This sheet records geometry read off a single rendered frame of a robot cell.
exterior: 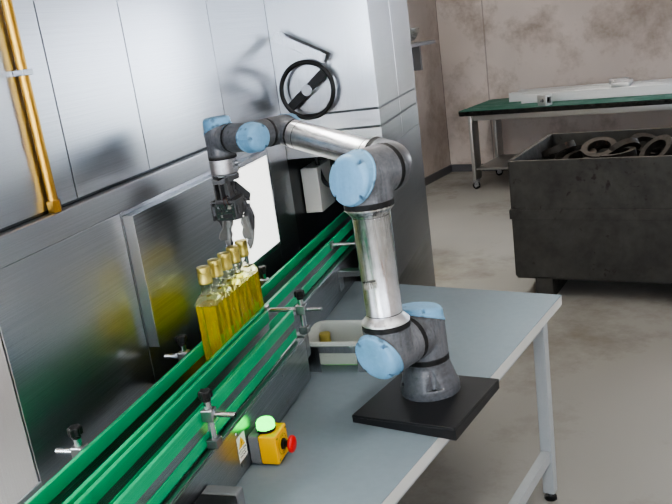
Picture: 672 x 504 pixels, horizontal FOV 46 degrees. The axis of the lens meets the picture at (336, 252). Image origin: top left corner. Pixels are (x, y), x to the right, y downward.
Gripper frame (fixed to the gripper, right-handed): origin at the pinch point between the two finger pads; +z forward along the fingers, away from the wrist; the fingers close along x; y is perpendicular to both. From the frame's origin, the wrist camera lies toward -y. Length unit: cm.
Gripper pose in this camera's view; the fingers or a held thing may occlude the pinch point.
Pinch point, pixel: (241, 244)
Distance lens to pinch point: 217.5
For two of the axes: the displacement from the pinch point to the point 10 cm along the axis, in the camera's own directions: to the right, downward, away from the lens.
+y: -2.6, 2.9, -9.2
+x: 9.6, -0.5, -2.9
